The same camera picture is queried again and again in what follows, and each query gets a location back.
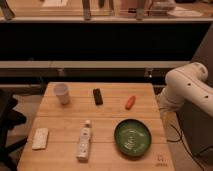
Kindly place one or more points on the white rectangular sponge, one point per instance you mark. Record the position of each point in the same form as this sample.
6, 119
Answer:
40, 139

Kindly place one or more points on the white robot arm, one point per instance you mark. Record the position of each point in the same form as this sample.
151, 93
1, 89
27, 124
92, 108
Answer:
186, 83

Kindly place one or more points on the green ceramic bowl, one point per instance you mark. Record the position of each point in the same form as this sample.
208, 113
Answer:
132, 137

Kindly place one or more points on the black rectangular block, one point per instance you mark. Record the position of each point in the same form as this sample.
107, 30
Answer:
97, 96

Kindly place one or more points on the orange carrot toy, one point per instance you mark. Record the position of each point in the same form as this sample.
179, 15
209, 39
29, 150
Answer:
130, 102

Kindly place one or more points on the white paper cup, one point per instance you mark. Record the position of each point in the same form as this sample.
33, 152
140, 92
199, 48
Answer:
61, 91

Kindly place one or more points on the white squeeze bottle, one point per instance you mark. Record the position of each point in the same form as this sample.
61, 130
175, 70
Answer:
84, 142

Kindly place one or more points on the dark cabinet right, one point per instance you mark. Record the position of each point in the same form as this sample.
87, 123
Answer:
196, 124

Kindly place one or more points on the black office chair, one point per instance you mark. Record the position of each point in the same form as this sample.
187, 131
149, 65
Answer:
9, 118

